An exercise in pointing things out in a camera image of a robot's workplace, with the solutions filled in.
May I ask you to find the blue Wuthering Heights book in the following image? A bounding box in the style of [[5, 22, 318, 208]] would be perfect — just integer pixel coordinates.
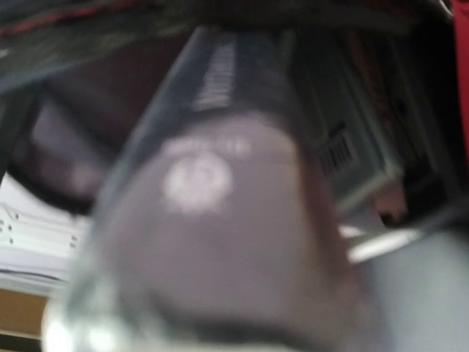
[[43, 27, 371, 351]]

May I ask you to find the thin grey booklet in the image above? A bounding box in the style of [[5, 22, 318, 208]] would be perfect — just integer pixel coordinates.
[[289, 29, 404, 213]]

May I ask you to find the red backpack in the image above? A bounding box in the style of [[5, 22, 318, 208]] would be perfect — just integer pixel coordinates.
[[1, 1, 468, 216]]

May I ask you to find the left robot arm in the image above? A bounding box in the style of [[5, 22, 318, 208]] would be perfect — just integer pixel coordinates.
[[1, 175, 89, 297]]

